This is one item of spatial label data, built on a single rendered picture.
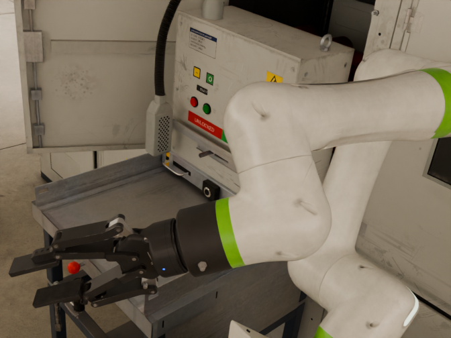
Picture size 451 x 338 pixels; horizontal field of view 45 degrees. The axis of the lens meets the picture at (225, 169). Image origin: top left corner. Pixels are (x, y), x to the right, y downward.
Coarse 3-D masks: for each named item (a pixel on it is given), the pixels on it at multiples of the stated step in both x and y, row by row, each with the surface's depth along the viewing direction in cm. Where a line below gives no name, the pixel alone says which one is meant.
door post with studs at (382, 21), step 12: (384, 0) 137; (396, 0) 134; (372, 12) 138; (384, 12) 137; (396, 12) 135; (372, 24) 141; (384, 24) 138; (372, 36) 142; (384, 36) 139; (372, 48) 143; (384, 48) 140; (312, 312) 187; (312, 324) 189; (312, 336) 191
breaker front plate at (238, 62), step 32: (224, 32) 151; (192, 64) 165; (224, 64) 155; (256, 64) 145; (288, 64) 137; (192, 96) 170; (224, 96) 158; (192, 128) 174; (192, 160) 179; (224, 160) 166
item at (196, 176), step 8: (176, 160) 183; (184, 160) 181; (176, 168) 185; (184, 168) 181; (192, 168) 178; (184, 176) 182; (192, 176) 179; (200, 176) 176; (208, 176) 173; (200, 184) 177; (216, 184) 170; (224, 192) 168; (232, 192) 166
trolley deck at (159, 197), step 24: (120, 192) 175; (144, 192) 176; (168, 192) 177; (192, 192) 179; (48, 216) 160; (72, 216) 161; (96, 216) 162; (144, 216) 165; (168, 216) 166; (96, 264) 144; (264, 264) 151; (216, 288) 140; (240, 288) 148; (168, 312) 131; (192, 312) 137
